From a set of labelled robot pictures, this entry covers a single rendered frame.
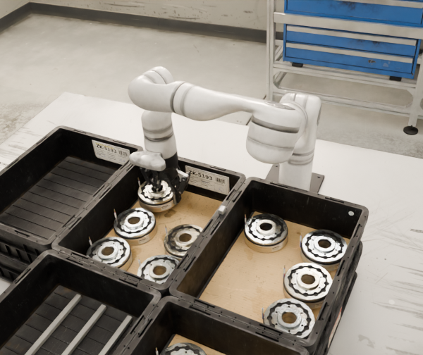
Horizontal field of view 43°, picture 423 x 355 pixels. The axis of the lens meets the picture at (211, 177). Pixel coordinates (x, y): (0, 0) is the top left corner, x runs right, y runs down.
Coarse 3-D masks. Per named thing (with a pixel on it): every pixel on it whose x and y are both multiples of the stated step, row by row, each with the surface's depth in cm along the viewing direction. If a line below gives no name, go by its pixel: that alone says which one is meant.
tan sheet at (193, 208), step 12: (180, 204) 139; (192, 204) 139; (204, 204) 139; (216, 204) 138; (156, 216) 136; (168, 216) 136; (180, 216) 136; (192, 216) 135; (204, 216) 135; (168, 228) 133; (156, 240) 130; (132, 252) 127; (144, 252) 127; (156, 252) 127; (132, 264) 124
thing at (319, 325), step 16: (240, 192) 128; (304, 192) 125; (352, 208) 120; (208, 240) 115; (352, 240) 112; (192, 256) 111; (352, 256) 112; (336, 272) 106; (176, 288) 105; (336, 288) 103; (208, 304) 102; (240, 320) 98; (256, 320) 98; (320, 320) 97; (288, 336) 95
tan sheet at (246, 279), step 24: (240, 240) 128; (288, 240) 127; (240, 264) 122; (264, 264) 122; (288, 264) 121; (216, 288) 117; (240, 288) 117; (264, 288) 116; (240, 312) 112; (312, 312) 111
